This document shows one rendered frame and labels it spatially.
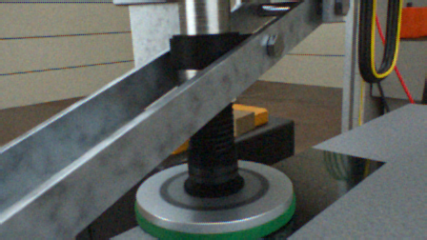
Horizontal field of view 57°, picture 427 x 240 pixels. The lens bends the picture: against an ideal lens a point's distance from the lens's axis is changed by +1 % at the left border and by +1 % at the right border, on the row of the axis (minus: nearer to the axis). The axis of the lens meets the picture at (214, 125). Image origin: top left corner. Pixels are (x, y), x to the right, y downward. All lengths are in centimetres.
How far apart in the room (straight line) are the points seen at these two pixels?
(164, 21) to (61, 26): 551
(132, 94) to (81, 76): 635
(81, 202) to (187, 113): 13
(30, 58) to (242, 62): 616
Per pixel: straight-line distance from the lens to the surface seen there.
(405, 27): 383
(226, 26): 48
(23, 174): 43
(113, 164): 34
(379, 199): 59
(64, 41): 672
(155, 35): 126
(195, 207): 49
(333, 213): 53
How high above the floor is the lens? 109
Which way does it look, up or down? 15 degrees down
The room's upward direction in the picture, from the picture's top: 3 degrees counter-clockwise
